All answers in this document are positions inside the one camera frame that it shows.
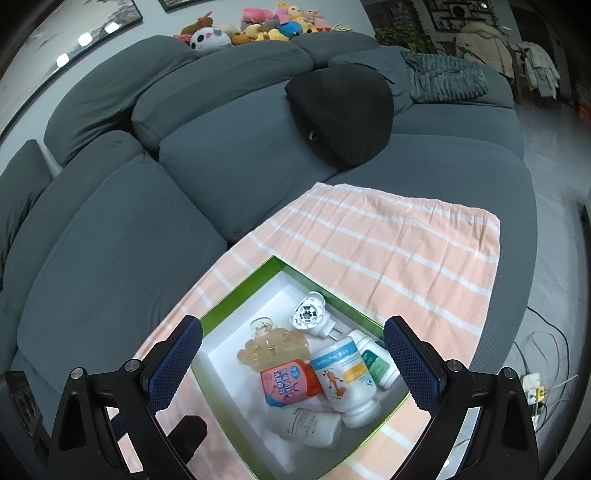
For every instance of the black cushion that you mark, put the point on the black cushion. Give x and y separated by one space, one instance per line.
341 110

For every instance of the orange bottle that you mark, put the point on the orange bottle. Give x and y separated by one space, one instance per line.
286 381

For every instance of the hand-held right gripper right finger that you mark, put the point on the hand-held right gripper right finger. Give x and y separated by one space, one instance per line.
413 364

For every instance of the white bottle with blue label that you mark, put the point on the white bottle with blue label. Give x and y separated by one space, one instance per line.
341 374

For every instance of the white plug-in device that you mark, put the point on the white plug-in device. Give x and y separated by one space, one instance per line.
309 314

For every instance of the beige hanging coat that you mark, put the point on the beige hanging coat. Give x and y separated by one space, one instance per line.
485 46

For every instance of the grey ribbed blanket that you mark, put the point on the grey ribbed blanket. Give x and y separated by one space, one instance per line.
443 78

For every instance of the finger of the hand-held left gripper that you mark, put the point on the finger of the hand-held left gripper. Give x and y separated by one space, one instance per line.
189 431

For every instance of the small clear hook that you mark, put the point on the small clear hook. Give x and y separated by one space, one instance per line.
261 326

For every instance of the white bottle with green label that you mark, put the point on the white bottle with green label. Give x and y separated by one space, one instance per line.
376 364

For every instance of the grey sofa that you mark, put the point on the grey sofa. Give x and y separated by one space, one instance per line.
138 230

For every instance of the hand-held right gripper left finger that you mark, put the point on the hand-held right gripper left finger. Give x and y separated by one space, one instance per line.
178 364

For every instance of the translucent beige hair clip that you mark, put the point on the translucent beige hair clip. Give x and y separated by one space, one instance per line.
272 348

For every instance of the white power strip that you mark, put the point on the white power strip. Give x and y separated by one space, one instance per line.
533 387

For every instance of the large framed picture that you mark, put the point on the large framed picture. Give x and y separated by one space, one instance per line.
69 32

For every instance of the dark wall shelf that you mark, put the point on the dark wall shelf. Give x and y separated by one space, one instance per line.
457 14

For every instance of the small framed picture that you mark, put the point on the small framed picture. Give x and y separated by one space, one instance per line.
184 3

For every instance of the pile of plush toys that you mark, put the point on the pile of plush toys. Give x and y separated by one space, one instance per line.
258 27

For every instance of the light grey hanging coat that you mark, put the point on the light grey hanging coat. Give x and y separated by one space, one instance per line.
538 69

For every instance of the green potted plant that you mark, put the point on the green potted plant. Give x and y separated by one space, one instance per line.
401 36

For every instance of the large white pill bottle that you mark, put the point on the large white pill bottle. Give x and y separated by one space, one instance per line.
304 424

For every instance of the pink white striped cloth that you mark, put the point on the pink white striped cloth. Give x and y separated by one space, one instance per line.
392 240

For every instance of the green cardboard box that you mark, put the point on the green cardboard box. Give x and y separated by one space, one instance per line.
231 341

